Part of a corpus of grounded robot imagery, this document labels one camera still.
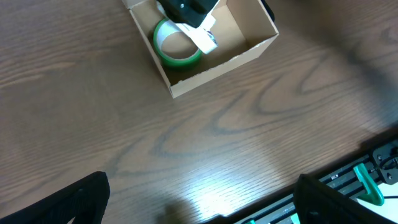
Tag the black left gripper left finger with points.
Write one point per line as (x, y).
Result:
(83, 202)

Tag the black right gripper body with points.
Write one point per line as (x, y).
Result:
(191, 12)

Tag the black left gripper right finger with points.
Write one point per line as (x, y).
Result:
(317, 203)

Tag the white tape roll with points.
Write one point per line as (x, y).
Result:
(200, 36)

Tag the green tape roll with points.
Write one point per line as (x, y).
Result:
(173, 47)

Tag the cardboard box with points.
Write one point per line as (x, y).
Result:
(243, 30)

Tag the green clamp handle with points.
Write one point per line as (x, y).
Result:
(373, 194)

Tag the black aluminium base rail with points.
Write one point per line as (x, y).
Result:
(378, 154)

